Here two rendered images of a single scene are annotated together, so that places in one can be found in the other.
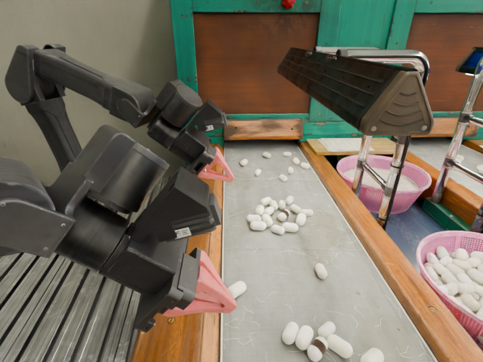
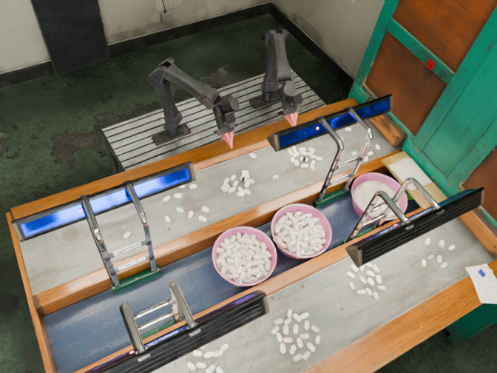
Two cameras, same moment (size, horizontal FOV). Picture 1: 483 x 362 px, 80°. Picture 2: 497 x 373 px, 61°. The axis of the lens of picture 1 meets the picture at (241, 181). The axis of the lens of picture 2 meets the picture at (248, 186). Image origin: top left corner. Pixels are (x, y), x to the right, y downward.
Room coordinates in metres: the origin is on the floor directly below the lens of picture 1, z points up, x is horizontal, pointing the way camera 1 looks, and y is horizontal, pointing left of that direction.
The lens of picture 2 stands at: (-0.38, -1.11, 2.33)
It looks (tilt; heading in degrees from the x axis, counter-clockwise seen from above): 54 degrees down; 56
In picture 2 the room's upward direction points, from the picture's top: 10 degrees clockwise
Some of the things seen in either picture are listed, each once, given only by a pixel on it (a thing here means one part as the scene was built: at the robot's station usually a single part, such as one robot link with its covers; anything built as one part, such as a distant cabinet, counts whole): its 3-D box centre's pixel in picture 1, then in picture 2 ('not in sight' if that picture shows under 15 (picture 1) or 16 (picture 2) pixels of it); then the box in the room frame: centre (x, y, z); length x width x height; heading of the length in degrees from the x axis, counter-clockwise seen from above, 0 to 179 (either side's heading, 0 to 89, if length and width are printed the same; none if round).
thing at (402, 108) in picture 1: (320, 72); (333, 118); (0.62, -0.16, 1.08); 0.62 x 0.08 x 0.07; 3
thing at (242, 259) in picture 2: not in sight; (243, 260); (0.09, -0.47, 0.72); 0.24 x 0.24 x 0.06
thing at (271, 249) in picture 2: not in sight; (243, 259); (0.09, -0.47, 0.72); 0.27 x 0.27 x 0.10
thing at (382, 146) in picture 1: (353, 146); (413, 179); (1.02, -0.42, 0.77); 0.33 x 0.15 x 0.01; 93
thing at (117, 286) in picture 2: not in sight; (123, 238); (-0.35, -0.29, 0.90); 0.20 x 0.19 x 0.45; 3
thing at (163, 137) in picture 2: not in sight; (171, 129); (0.05, 0.34, 0.71); 0.20 x 0.07 x 0.08; 7
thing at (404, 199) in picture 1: (378, 184); (376, 200); (0.81, -0.43, 0.72); 0.27 x 0.27 x 0.10
